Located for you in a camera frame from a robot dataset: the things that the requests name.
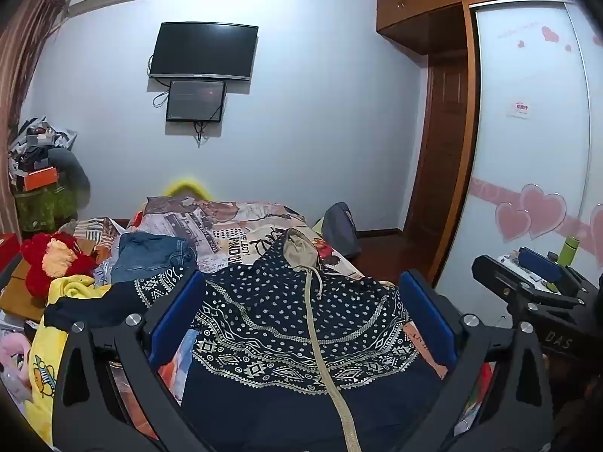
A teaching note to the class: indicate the red plush toy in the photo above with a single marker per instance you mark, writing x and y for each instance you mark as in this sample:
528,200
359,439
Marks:
37,273

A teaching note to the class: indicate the printed blanket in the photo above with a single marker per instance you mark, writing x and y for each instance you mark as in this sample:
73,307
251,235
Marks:
226,226

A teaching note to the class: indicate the small black monitor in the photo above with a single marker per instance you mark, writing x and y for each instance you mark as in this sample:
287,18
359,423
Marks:
195,101

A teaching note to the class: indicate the striped cloth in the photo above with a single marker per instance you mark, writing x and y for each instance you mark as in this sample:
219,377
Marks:
94,230

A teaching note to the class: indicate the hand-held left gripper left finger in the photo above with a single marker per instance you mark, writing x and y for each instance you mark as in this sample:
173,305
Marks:
176,310

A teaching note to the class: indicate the striped brown curtain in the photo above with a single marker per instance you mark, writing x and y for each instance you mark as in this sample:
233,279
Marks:
23,56

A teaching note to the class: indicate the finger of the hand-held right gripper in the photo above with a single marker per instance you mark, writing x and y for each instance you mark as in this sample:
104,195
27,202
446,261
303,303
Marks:
539,266
492,270

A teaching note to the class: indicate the grey backpack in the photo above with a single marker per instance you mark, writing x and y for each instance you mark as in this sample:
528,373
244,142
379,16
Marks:
339,228

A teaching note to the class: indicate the white paper label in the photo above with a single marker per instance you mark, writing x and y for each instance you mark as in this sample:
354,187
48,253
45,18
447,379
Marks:
519,109

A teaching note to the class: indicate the yellow cartoon print cloth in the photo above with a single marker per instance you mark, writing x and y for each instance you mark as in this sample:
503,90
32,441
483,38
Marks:
42,353

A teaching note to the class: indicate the pink plush toy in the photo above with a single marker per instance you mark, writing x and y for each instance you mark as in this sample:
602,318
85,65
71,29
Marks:
12,348

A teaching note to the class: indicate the yellow curved tube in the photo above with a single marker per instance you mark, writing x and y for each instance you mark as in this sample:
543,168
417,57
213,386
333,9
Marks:
186,186

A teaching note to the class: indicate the large black television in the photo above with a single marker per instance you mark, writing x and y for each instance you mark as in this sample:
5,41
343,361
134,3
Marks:
202,49

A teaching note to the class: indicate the cardboard box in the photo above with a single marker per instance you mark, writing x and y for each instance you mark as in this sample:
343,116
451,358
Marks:
19,292

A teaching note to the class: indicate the blue jeans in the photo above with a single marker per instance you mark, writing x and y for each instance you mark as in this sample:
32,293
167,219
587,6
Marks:
150,254

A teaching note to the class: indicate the navy patterned hoodie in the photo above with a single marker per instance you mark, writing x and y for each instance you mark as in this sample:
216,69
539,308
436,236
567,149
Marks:
282,301

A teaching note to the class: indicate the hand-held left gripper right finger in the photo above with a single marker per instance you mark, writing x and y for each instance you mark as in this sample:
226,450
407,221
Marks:
424,310

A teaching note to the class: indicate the green patterned cloth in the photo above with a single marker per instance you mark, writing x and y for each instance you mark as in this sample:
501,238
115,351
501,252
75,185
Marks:
42,207

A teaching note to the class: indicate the wooden overhead cabinet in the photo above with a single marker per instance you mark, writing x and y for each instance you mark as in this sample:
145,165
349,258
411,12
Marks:
424,4

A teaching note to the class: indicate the green bottle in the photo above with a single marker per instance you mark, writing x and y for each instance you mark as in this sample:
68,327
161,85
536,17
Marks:
567,249

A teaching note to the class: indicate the red box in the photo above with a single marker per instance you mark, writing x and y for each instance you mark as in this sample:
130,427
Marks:
7,254

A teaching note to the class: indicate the orange box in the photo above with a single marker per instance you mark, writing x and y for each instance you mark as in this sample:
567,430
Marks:
42,179

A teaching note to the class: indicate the wooden door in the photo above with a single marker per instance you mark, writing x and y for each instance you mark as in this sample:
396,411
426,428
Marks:
443,150

